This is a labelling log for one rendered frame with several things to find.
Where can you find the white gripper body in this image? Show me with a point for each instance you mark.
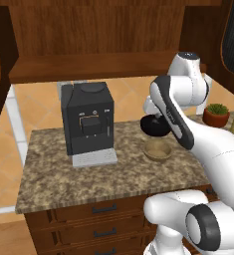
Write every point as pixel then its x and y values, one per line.
pixel 150 106

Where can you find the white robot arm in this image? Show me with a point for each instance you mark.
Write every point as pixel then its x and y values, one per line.
pixel 218 156

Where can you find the black bowl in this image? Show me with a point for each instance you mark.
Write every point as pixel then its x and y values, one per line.
pixel 153 127

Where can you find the tan wooden bowl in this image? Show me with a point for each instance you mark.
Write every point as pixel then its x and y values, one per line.
pixel 157 152

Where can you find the black coffee machine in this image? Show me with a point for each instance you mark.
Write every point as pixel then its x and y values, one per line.
pixel 88 126

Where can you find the potted green plant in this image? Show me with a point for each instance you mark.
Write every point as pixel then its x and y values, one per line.
pixel 216 115

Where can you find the brown wooden drawer front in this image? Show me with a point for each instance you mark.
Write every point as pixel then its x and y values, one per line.
pixel 72 210
pixel 78 249
pixel 75 234

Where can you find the open wooden wall cabinet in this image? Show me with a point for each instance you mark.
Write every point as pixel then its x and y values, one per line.
pixel 95 40

